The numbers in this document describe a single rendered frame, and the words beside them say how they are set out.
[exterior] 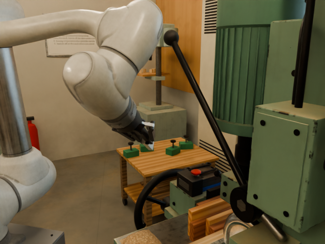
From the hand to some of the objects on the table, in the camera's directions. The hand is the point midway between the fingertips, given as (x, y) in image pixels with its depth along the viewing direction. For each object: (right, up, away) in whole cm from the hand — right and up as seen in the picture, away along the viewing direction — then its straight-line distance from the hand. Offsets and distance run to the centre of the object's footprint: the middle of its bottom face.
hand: (148, 142), depth 90 cm
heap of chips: (0, -24, -21) cm, 32 cm away
